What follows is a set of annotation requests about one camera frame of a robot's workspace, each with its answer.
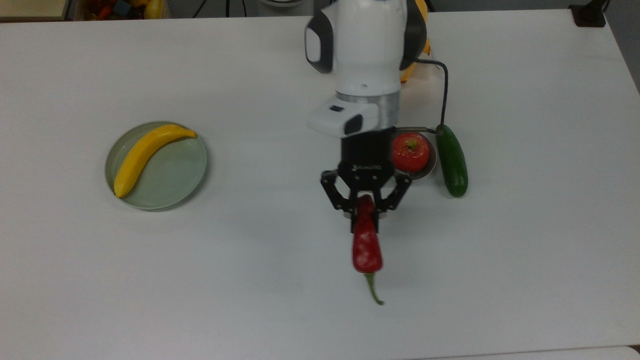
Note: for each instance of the black stand base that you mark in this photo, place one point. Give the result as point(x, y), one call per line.
point(590, 14)

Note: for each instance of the box of toy fruit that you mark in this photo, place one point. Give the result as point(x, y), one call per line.
point(120, 9)

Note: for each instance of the small metal bowl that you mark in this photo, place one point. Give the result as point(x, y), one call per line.
point(430, 167)

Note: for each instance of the red apple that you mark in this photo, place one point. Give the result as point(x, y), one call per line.
point(411, 152)

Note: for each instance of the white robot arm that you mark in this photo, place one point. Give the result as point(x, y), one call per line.
point(367, 50)

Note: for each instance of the green cucumber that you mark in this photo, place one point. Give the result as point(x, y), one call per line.
point(452, 160)

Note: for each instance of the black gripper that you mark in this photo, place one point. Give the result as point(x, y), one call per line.
point(367, 160)

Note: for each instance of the wooden board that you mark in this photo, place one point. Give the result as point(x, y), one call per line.
point(32, 9)

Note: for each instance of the pale green plastic plate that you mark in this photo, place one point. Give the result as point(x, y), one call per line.
point(175, 175)

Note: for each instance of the red chili pepper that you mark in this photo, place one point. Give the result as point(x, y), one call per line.
point(366, 245)

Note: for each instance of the orange dinosaur plush toy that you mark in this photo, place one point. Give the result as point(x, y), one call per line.
point(406, 74)

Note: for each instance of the yellow banana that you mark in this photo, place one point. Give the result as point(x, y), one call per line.
point(140, 155)

